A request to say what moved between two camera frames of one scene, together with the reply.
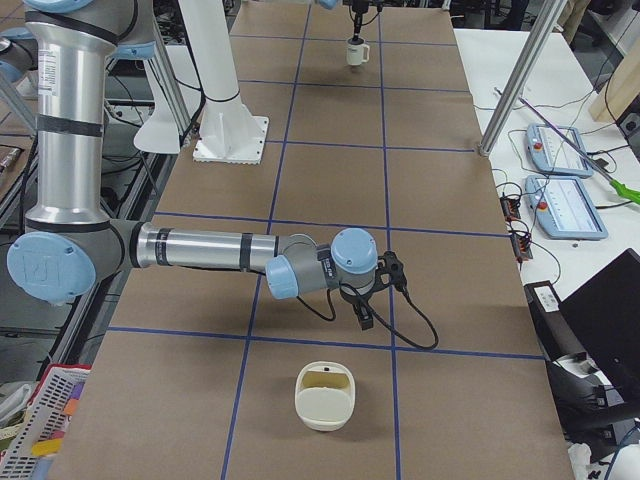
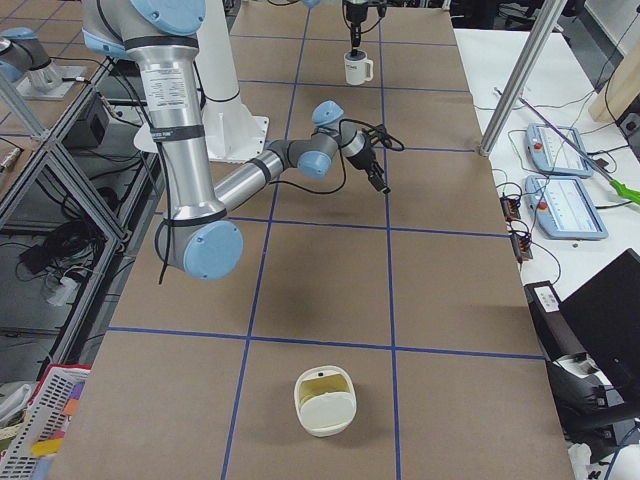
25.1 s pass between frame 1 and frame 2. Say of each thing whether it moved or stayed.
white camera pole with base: stayed
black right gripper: moved
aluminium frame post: stayed
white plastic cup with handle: moved
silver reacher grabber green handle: stayed
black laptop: stayed
